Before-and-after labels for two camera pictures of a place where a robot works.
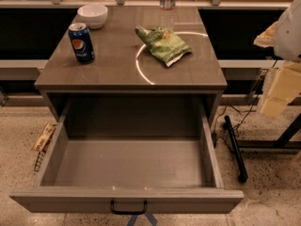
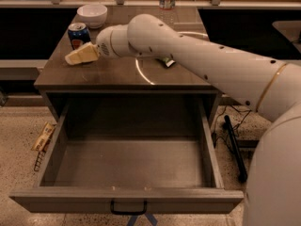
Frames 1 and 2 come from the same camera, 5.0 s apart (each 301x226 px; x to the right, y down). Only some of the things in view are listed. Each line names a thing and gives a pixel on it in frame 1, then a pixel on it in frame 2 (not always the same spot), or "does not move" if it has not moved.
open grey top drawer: (131, 153) does not move
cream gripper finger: (285, 87) -> (108, 44)
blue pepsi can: (81, 42) does not move
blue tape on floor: (134, 218) does not move
